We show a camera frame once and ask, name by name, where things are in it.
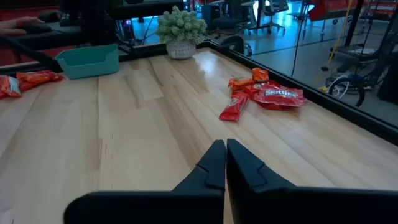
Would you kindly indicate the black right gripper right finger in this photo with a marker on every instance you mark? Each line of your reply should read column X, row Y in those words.
column 280, row 205

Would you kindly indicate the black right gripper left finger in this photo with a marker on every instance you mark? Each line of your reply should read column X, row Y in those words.
column 186, row 205

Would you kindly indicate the red Skittles bag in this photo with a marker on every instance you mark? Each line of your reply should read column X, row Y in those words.
column 273, row 107
column 280, row 96

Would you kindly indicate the red KitKat bar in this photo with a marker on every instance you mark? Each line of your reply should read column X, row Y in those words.
column 253, row 89
column 234, row 107

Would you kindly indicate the teal green plastic bin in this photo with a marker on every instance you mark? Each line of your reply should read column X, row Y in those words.
column 90, row 67

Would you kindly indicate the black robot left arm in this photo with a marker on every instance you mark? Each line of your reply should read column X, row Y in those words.
column 96, row 25

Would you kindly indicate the black wheel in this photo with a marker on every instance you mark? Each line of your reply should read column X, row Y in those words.
column 362, row 95

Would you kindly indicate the black equipment stand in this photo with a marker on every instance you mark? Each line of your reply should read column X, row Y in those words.
column 388, row 87

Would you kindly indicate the green plant in white pot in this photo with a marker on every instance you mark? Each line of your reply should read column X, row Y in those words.
column 182, row 28

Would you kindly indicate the black office chair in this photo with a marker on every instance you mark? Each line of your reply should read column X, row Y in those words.
column 227, row 21

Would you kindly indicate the grey office chair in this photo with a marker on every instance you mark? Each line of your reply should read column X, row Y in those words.
column 273, row 9

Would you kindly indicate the red cart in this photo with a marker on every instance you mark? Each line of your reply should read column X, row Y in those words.
column 326, row 9

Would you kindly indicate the black desk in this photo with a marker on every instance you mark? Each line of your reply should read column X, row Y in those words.
column 65, row 32

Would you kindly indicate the black computer mouse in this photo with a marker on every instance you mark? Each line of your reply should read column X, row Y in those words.
column 38, row 29

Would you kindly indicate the person's hand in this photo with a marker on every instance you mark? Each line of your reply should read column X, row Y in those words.
column 18, row 25

